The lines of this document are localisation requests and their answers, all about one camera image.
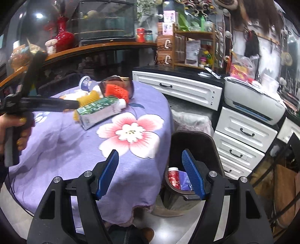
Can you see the red paper cup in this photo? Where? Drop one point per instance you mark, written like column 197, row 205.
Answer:
column 173, row 177

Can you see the white drawer cabinet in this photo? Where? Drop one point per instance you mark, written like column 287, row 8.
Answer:
column 241, row 142

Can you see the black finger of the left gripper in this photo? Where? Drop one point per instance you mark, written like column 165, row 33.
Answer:
column 54, row 104

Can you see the red ceramic vase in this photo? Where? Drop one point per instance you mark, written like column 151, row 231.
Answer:
column 65, row 39

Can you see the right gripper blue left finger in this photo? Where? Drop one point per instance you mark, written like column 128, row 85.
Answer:
column 107, row 174

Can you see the purple plastic bag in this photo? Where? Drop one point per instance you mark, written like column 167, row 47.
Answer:
column 184, row 181

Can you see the brown coffee box upper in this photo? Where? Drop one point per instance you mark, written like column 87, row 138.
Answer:
column 165, row 43

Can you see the brown coffee box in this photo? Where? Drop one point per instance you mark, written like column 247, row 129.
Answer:
column 165, row 43
column 165, row 58

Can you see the white plastic bag bin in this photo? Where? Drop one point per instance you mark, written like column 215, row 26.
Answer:
column 184, row 121

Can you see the wooden shelf rack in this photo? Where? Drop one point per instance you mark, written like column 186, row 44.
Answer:
column 196, row 49

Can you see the green milk carton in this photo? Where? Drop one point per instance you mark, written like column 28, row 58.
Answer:
column 96, row 112

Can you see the purple floral tablecloth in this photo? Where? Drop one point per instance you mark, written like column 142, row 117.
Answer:
column 59, row 146

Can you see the yellow foam fruit net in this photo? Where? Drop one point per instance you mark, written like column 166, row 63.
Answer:
column 93, row 96

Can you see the clear plastic drink cup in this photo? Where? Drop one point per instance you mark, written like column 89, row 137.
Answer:
column 51, row 46

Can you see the brown coffee box lower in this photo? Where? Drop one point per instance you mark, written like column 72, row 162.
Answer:
column 165, row 58

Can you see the brown cushioned chair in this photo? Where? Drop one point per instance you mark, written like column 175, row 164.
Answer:
column 276, row 182

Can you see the white printer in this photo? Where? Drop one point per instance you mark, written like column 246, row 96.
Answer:
column 252, row 100

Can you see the orange foam fruit net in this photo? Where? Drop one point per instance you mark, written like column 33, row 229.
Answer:
column 117, row 91

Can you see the brown snack wrapper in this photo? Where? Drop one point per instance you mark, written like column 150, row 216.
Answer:
column 123, row 82

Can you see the black trash bin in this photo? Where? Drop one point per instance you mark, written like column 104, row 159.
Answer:
column 204, row 151

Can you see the dark blue paper cup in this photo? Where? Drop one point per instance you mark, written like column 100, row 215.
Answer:
column 87, row 84

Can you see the glass display case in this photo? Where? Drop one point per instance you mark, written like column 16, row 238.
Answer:
column 103, row 21

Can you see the wooden counter top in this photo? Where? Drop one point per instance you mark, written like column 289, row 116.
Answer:
column 97, row 60

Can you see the red tin can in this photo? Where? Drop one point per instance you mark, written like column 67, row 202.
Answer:
column 140, row 35

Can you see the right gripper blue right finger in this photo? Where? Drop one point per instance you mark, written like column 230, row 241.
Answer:
column 194, row 175

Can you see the person's left hand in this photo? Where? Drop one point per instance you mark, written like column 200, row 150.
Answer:
column 8, row 121

